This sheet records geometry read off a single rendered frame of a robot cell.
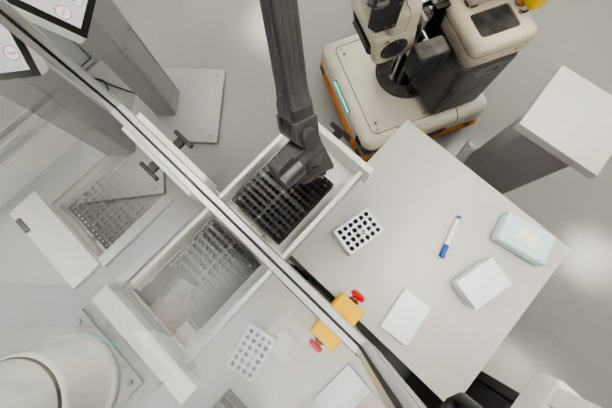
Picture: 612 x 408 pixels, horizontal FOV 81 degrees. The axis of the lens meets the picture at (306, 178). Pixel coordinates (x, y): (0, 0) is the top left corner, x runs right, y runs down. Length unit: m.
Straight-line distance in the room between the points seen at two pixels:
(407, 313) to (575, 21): 2.19
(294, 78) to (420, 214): 0.64
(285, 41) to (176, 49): 1.79
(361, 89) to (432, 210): 0.84
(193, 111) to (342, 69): 0.86
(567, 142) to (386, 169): 0.59
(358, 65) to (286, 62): 1.23
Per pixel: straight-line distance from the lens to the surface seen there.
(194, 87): 2.19
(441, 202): 1.18
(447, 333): 1.16
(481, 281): 1.14
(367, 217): 1.07
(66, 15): 1.30
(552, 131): 1.41
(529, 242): 1.22
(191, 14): 2.53
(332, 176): 1.05
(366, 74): 1.85
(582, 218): 2.33
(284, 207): 0.97
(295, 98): 0.69
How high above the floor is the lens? 1.85
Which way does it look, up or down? 75 degrees down
